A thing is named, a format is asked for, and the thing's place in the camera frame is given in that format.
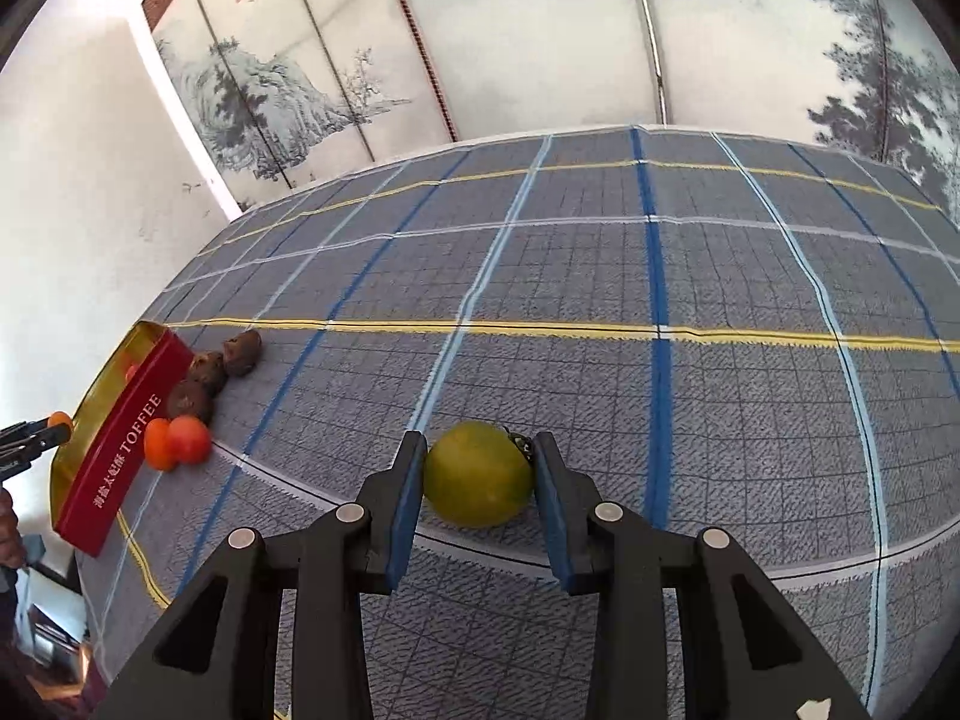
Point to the person's left hand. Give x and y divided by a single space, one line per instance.
7 529

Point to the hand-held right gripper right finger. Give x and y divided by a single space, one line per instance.
551 525

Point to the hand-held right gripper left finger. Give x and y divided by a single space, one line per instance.
409 510

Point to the green citrus fruit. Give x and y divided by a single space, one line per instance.
476 476

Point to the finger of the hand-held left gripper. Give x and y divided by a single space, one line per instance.
11 463
46 436

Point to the painted folding screen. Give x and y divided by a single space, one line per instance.
525 37

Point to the red tin box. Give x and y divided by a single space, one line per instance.
120 457

